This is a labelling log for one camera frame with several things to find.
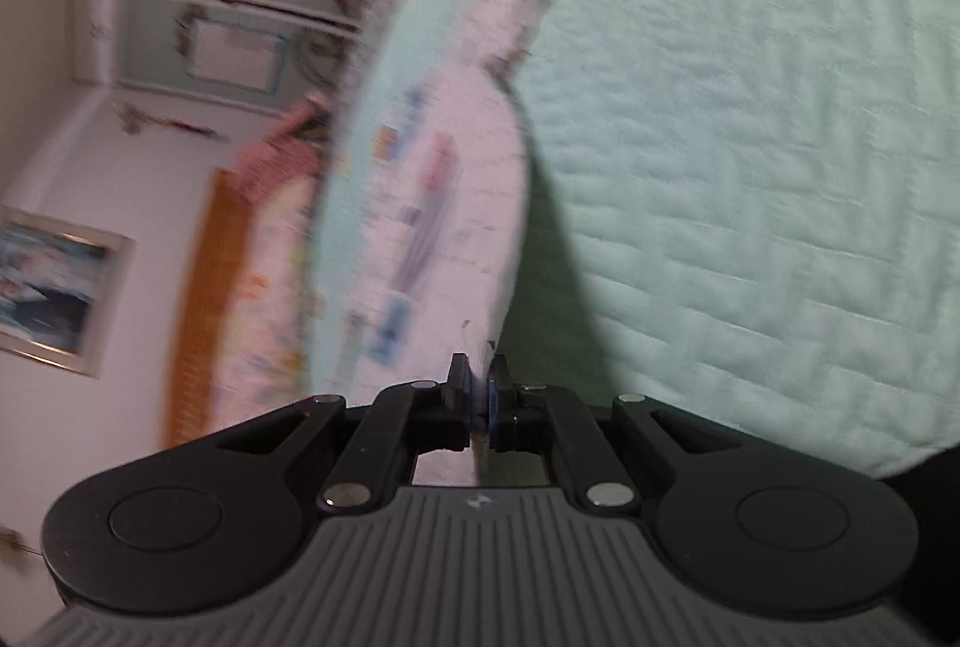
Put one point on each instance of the white printed children's sweatshirt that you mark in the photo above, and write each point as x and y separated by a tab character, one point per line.
465	205

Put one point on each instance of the blue-bordered paper poster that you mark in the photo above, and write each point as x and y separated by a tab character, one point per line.
232	55

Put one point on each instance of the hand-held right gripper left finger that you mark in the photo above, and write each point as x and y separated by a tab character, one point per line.
466	403

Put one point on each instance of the floral pillow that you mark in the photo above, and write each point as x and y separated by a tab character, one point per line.
277	287

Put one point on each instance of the framed wall picture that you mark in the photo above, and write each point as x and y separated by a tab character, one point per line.
52	287

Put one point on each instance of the wooden headboard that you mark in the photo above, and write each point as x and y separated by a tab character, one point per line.
199	317

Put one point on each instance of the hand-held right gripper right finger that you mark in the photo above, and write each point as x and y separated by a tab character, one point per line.
493	407

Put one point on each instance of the hanging wall ornament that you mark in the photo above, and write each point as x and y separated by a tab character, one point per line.
165	124

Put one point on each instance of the green quilted bee bedspread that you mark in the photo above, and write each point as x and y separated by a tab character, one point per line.
750	167

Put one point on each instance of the pink knitted garment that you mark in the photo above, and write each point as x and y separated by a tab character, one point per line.
281	152

